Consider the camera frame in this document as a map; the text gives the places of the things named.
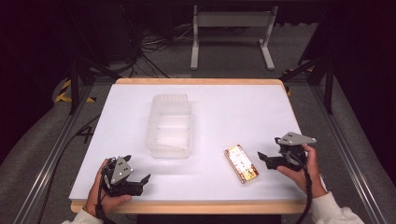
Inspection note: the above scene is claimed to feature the orange patterned packet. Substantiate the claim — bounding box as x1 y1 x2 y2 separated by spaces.
223 144 261 186

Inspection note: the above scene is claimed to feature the bundle of floor cables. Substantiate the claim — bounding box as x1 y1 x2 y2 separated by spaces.
122 22 194 79

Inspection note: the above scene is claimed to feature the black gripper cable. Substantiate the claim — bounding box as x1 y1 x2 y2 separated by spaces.
94 169 117 224
288 151 314 224

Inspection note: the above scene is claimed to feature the aluminium floor rail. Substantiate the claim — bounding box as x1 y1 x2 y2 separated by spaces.
311 83 390 224
12 85 94 224

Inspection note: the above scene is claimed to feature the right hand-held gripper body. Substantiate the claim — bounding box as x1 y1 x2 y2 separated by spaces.
265 132 318 173

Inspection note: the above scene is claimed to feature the black metal stand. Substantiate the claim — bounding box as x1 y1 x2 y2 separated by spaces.
68 55 123 116
279 54 336 116

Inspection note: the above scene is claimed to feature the person's right hand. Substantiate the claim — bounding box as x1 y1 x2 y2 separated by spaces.
276 143 329 200

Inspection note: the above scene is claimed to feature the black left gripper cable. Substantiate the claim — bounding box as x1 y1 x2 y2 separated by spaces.
94 169 117 224

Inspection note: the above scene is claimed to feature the black floor cable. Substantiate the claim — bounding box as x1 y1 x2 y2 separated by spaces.
36 114 103 224

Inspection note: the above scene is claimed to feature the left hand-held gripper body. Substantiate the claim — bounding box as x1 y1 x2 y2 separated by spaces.
102 156 145 198

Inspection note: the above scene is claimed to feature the person's left hand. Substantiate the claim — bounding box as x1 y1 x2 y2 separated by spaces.
85 158 134 217

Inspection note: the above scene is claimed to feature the clear plastic container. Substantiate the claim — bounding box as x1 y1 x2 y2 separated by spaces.
146 93 193 160

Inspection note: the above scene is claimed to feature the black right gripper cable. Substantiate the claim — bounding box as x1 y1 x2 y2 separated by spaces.
288 151 314 224

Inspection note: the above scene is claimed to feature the yellow black hazard tape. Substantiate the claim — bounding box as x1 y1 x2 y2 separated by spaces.
54 78 96 104

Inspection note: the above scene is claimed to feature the white table cover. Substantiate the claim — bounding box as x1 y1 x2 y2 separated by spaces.
68 83 328 202

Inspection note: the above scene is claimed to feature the white metal stand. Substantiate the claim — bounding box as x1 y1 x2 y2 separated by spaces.
190 5 279 71

